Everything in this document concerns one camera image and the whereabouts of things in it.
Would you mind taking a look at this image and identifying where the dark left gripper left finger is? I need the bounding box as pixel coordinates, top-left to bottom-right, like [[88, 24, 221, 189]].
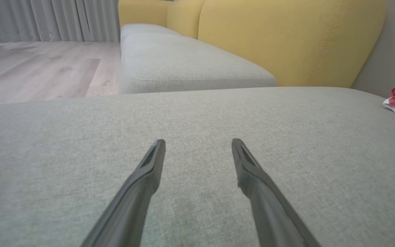
[[81, 139, 166, 247]]

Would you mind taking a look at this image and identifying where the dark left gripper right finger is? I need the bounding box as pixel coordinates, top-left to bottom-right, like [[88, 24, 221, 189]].
[[232, 138, 321, 247]]

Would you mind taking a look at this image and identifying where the large grey sofa seat cushion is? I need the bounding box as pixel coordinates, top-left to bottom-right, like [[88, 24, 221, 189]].
[[0, 86, 395, 247]]

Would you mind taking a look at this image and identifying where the small grey sofa seat cushion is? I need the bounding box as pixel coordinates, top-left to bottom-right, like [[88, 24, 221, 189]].
[[119, 33, 277, 94]]

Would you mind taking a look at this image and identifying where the wide yellow sofa backrest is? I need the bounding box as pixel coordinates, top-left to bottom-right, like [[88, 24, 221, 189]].
[[197, 0, 387, 88]]

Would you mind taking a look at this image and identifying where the narrow yellow sofa backrest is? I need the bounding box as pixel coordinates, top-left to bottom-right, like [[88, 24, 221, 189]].
[[167, 0, 206, 39]]

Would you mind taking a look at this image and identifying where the grey pleated curtain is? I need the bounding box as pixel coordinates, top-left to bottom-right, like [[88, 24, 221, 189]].
[[0, 0, 121, 43]]

